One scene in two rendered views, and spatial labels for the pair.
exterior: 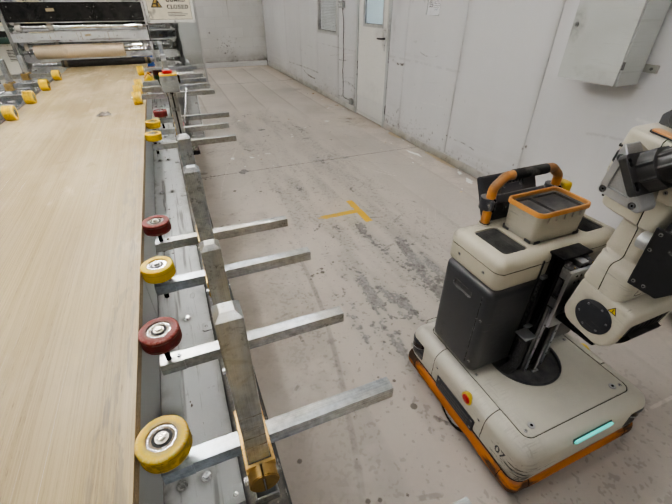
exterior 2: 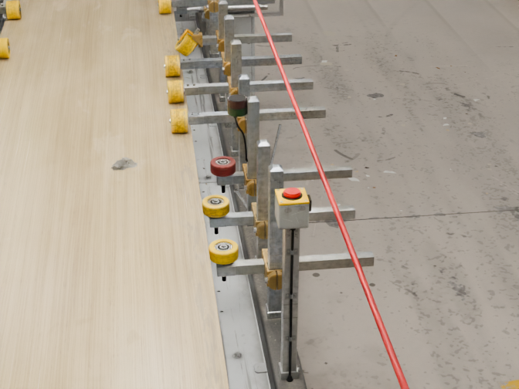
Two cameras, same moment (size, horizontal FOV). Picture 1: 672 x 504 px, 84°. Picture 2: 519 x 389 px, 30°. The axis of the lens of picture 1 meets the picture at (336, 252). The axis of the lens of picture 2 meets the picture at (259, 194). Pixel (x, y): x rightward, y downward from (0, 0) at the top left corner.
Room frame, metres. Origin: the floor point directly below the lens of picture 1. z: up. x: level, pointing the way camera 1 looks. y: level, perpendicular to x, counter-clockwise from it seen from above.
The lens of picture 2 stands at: (-0.17, 0.26, 2.29)
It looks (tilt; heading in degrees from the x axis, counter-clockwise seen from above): 29 degrees down; 15
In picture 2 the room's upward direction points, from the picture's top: straight up
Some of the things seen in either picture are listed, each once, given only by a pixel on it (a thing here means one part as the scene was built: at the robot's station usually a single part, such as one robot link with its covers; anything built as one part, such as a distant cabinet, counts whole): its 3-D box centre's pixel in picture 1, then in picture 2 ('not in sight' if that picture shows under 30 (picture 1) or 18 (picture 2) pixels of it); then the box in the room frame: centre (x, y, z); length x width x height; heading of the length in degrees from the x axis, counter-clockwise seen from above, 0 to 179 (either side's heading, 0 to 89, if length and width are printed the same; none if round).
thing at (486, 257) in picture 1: (526, 283); not in sight; (1.10, -0.72, 0.59); 0.55 x 0.34 x 0.83; 113
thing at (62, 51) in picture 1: (104, 49); not in sight; (4.38, 2.40, 1.05); 1.43 x 0.12 x 0.12; 113
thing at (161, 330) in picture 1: (164, 346); not in sight; (0.55, 0.37, 0.85); 0.08 x 0.08 x 0.11
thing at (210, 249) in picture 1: (229, 335); not in sight; (0.57, 0.23, 0.87); 0.04 x 0.04 x 0.48; 23
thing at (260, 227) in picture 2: not in sight; (262, 220); (2.21, 0.91, 0.84); 0.14 x 0.06 x 0.05; 23
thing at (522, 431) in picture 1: (514, 375); not in sight; (1.02, -0.75, 0.16); 0.67 x 0.64 x 0.25; 23
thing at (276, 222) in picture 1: (224, 233); not in sight; (1.09, 0.38, 0.82); 0.43 x 0.03 x 0.04; 113
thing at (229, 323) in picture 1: (250, 421); not in sight; (0.34, 0.13, 0.93); 0.04 x 0.04 x 0.48; 23
